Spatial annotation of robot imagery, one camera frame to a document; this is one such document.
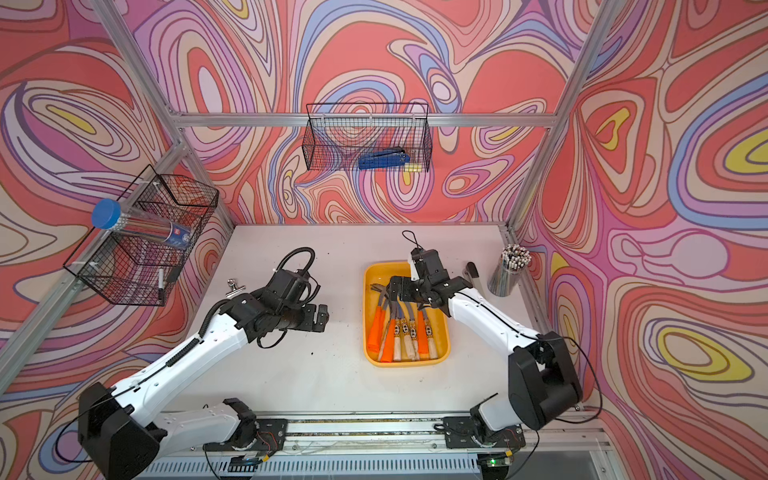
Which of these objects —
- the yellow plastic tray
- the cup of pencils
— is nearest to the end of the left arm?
the yellow plastic tray

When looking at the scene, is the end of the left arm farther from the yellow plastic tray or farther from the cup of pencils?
the cup of pencils

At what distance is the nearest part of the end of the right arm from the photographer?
0.62m
